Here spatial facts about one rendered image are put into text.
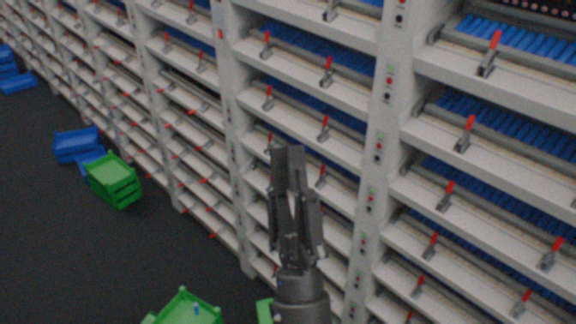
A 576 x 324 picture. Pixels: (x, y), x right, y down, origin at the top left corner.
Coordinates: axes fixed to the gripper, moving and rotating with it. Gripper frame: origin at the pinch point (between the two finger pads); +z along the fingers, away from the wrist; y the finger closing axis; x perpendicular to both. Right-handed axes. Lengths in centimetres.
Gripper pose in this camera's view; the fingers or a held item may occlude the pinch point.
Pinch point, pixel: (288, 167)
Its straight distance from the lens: 68.1
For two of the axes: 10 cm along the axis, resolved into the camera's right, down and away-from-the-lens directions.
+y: 5.7, -0.5, -8.2
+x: -8.1, 0.9, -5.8
